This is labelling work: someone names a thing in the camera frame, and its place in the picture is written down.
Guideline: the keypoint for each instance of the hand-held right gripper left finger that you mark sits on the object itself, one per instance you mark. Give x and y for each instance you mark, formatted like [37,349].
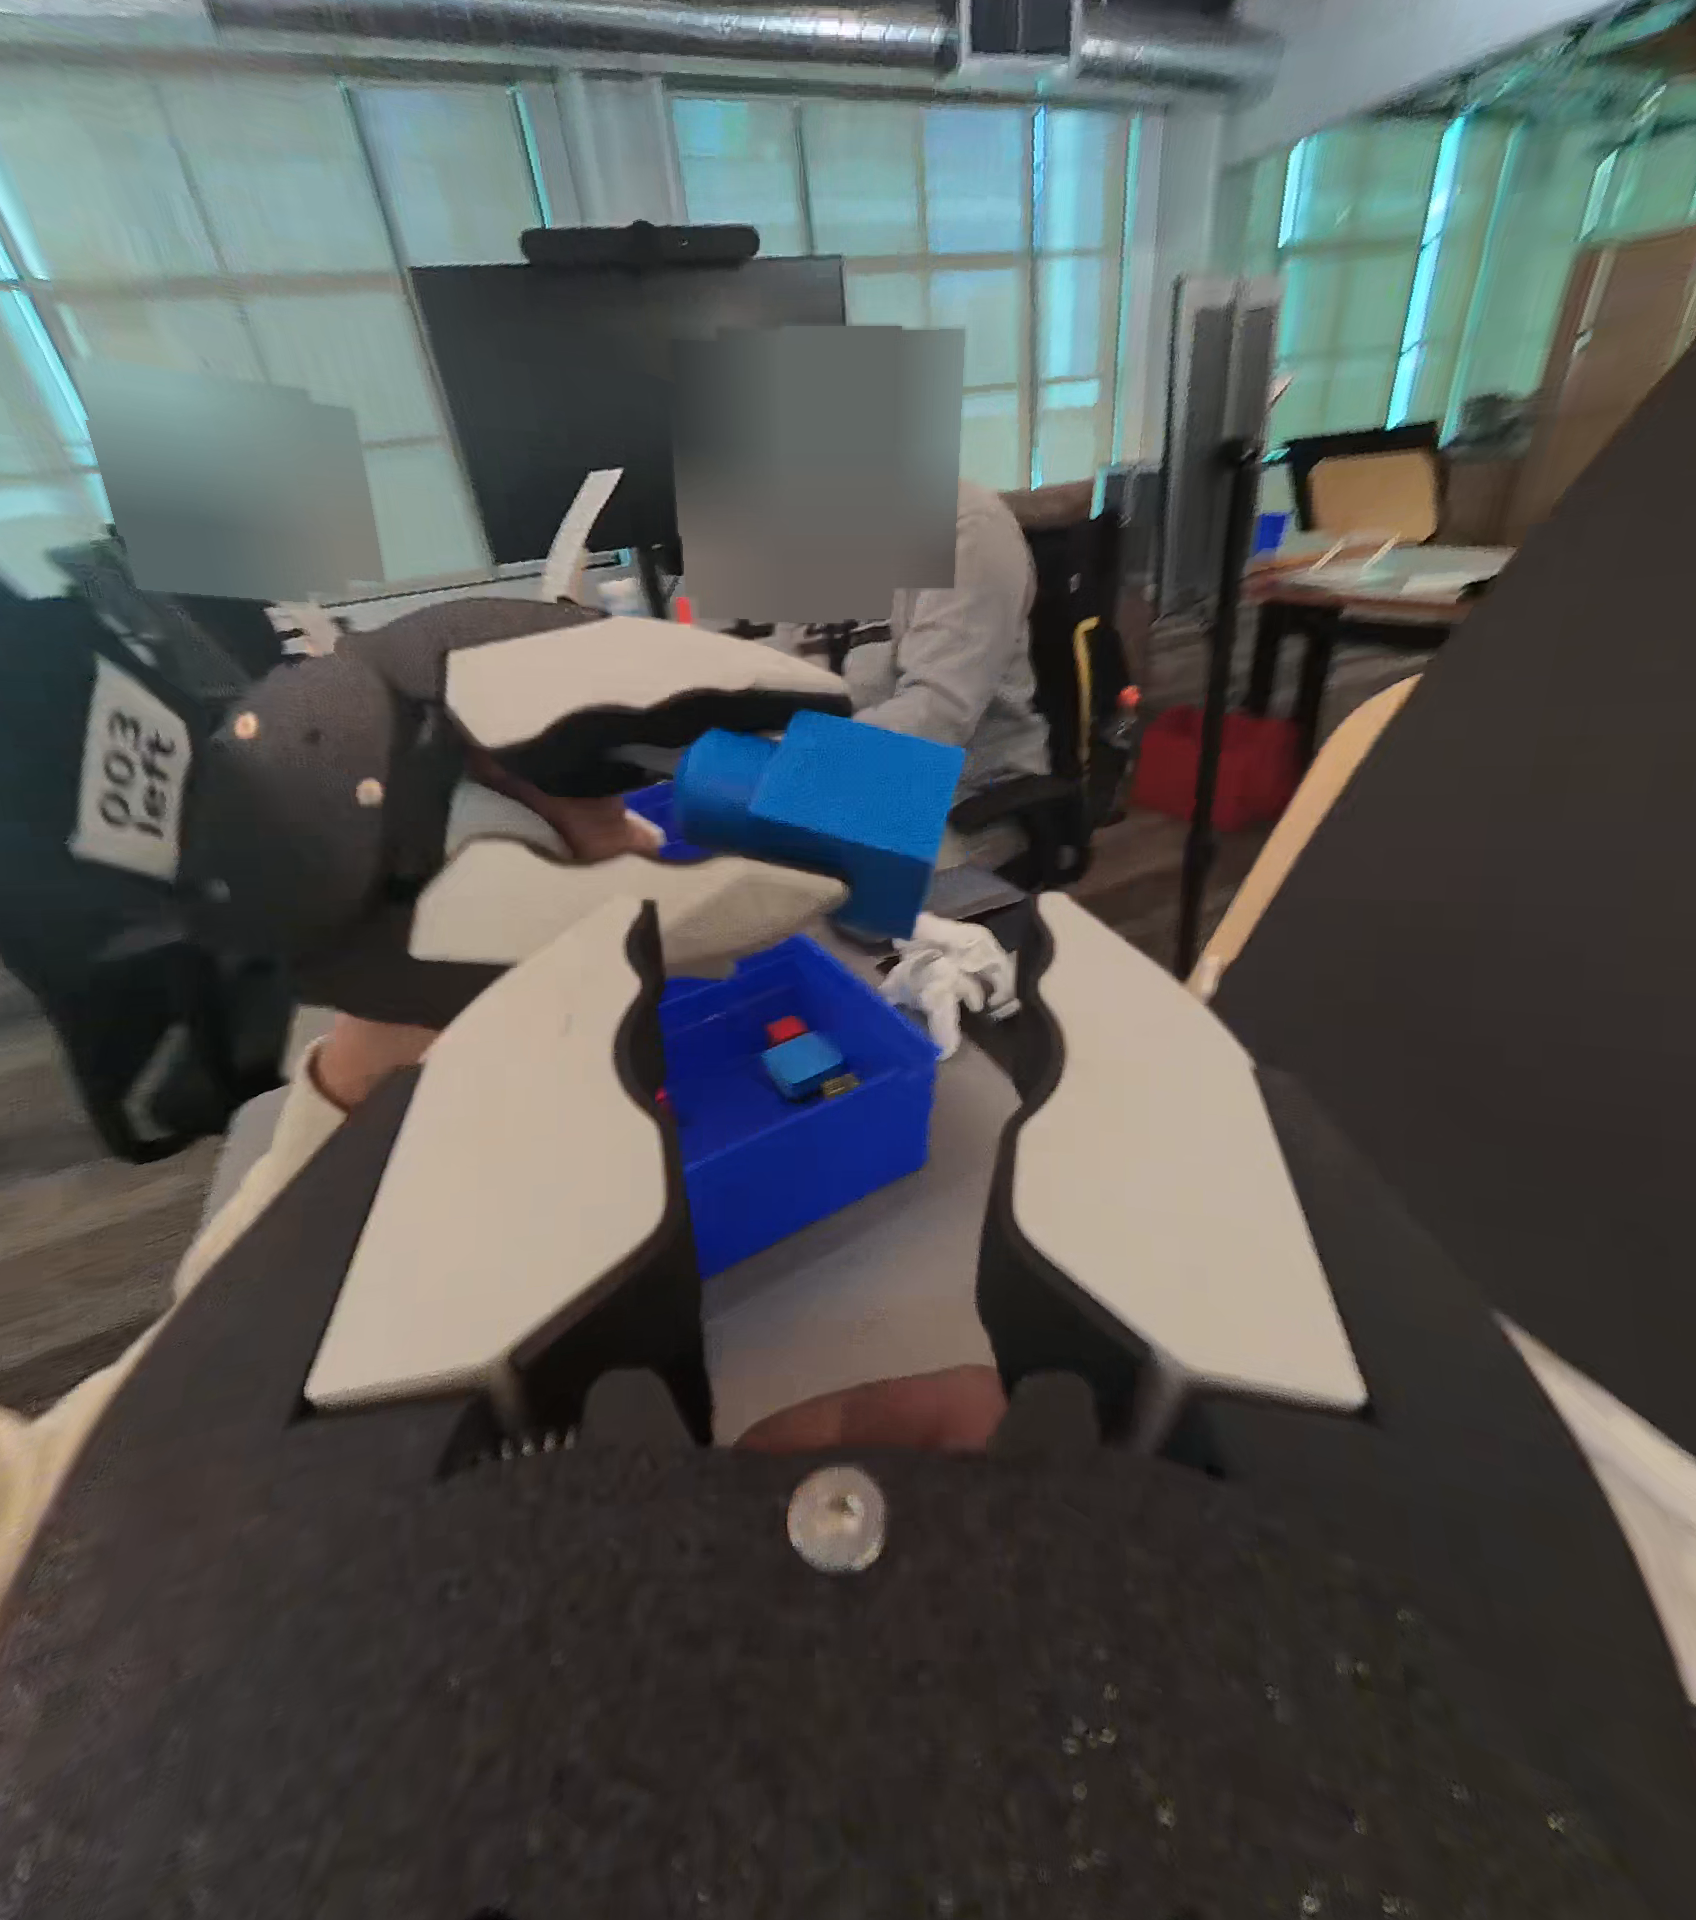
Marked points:
[504,1200]

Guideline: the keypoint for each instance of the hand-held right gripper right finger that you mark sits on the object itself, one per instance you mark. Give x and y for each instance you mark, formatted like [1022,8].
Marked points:
[1179,1200]

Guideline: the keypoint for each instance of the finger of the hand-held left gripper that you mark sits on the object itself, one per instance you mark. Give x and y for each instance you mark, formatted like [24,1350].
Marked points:
[564,907]
[593,675]

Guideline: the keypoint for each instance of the blue single-stud block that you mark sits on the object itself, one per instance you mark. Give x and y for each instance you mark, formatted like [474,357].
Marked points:
[849,810]

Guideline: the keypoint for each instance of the blue plastic bin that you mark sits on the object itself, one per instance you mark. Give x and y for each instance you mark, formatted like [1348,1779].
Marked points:
[821,1186]

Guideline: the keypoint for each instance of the grey desk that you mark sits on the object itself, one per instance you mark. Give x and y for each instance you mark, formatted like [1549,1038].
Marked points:
[862,1292]

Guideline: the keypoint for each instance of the person's left hand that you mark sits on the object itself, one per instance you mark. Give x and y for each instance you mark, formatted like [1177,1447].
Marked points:
[601,830]

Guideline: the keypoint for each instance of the black monitor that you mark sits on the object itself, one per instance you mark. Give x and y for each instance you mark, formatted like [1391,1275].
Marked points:
[548,408]

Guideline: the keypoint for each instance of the white crumpled cloth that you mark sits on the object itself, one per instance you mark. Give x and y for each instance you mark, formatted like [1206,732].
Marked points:
[946,983]

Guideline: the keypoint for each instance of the black webcam bar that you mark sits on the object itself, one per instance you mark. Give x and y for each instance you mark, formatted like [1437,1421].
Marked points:
[638,246]

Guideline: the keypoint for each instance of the red bin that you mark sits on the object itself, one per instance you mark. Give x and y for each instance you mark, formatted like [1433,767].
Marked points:
[1215,764]

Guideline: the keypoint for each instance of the black tripod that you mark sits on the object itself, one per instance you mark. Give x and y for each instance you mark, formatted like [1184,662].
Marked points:
[1212,750]

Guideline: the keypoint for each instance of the black office chair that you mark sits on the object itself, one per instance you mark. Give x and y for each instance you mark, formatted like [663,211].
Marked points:
[1077,599]

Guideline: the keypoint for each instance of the black panel with wooden edge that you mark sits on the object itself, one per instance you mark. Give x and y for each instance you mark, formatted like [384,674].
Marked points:
[1613,901]

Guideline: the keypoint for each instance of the wooden table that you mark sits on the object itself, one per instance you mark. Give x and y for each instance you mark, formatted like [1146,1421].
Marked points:
[1391,578]

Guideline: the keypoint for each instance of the white marker sheet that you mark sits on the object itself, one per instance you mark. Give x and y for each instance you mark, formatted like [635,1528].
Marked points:
[1221,377]

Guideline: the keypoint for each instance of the wooden-backed chair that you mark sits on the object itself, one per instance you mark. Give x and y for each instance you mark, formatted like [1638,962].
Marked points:
[1366,496]

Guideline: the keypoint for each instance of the thin silver ventilation duct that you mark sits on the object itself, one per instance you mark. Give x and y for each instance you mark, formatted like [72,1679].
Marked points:
[638,29]

